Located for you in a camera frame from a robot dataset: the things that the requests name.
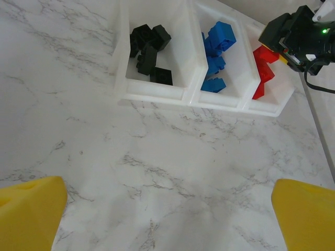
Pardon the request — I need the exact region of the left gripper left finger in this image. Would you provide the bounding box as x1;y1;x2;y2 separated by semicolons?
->
0;176;68;251

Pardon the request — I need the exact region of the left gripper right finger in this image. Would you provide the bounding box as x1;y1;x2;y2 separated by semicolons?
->
271;178;335;251

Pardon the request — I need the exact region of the red lego brick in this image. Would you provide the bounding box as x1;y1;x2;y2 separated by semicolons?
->
258;64;276;84
253;45;280;66

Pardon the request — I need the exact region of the blue lego brick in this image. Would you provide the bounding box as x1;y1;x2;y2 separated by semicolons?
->
200;31;218;57
200;77;227;94
216;36;237;52
206;55;227;76
208;21;235;40

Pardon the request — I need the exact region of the black lego brick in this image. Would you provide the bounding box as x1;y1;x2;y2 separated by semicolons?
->
151;25;172;52
130;24;154;50
136;43;158;75
129;39;139;59

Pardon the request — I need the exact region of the white plastic bin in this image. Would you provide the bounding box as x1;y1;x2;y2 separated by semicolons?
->
187;0;259;109
240;18;296;118

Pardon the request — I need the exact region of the black blocks group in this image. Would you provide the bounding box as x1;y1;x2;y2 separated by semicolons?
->
112;0;198;106

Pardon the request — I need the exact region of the black camera cable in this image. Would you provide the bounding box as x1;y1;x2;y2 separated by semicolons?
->
303;61;335;94

